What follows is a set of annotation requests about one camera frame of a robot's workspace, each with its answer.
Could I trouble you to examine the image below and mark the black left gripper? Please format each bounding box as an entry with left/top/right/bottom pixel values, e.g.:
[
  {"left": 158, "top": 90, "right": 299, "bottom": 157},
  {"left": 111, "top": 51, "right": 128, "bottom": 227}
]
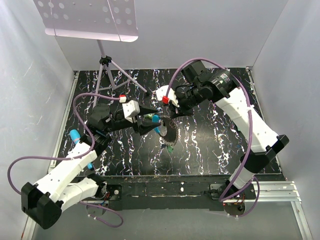
[{"left": 103, "top": 98, "right": 161, "bottom": 134}]

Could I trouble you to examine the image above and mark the chain of silver keyrings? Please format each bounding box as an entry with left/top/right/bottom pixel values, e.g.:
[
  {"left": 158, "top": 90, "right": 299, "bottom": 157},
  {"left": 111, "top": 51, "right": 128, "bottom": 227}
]
[{"left": 159, "top": 124, "right": 180, "bottom": 148}]

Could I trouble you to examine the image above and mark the blue key tag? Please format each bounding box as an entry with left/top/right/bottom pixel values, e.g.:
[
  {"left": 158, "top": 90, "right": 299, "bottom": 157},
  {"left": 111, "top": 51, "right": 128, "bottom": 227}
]
[{"left": 151, "top": 114, "right": 161, "bottom": 134}]

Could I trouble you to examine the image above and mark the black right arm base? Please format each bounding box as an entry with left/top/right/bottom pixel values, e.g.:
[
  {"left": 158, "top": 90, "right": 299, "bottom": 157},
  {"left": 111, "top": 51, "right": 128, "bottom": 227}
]
[{"left": 204, "top": 182, "right": 257, "bottom": 218}]

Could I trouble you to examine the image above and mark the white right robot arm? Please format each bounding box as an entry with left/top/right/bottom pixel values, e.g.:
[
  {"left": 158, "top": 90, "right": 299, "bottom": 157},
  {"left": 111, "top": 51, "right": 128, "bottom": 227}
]
[{"left": 155, "top": 58, "right": 290, "bottom": 199}]

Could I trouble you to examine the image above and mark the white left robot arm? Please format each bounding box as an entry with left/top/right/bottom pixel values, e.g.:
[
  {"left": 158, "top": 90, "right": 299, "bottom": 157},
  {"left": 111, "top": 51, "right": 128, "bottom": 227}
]
[{"left": 20, "top": 100, "right": 160, "bottom": 230}]

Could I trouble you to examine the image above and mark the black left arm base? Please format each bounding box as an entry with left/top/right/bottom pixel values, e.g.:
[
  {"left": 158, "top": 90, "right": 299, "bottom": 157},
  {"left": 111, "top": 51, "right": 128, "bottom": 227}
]
[{"left": 99, "top": 184, "right": 122, "bottom": 207}]

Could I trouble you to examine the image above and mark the cyan blue marker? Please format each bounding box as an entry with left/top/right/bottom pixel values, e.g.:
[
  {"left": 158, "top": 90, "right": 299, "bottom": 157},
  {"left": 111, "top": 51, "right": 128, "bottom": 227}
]
[{"left": 69, "top": 129, "right": 94, "bottom": 170}]

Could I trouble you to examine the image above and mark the white music stand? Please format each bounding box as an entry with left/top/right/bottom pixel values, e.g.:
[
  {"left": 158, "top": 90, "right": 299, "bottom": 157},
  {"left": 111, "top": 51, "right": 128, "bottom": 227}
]
[{"left": 34, "top": 0, "right": 151, "bottom": 96}]

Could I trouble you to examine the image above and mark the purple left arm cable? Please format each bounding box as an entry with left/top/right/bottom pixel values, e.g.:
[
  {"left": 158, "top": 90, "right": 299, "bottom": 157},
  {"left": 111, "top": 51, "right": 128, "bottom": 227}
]
[{"left": 6, "top": 92, "right": 127, "bottom": 228}]

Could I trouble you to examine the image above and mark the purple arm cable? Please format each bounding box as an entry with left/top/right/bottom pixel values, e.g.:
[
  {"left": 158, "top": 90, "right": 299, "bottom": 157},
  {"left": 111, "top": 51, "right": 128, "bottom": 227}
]
[
  {"left": 6, "top": 92, "right": 127, "bottom": 228},
  {"left": 167, "top": 57, "right": 261, "bottom": 218}
]

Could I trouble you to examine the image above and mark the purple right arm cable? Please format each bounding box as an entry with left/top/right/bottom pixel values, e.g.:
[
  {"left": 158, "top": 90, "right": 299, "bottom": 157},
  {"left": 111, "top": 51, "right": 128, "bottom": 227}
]
[{"left": 167, "top": 57, "right": 261, "bottom": 218}]

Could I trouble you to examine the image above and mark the aluminium frame rail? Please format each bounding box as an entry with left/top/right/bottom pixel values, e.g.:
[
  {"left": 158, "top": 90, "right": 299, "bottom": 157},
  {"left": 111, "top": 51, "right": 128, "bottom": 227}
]
[{"left": 47, "top": 71, "right": 80, "bottom": 173}]

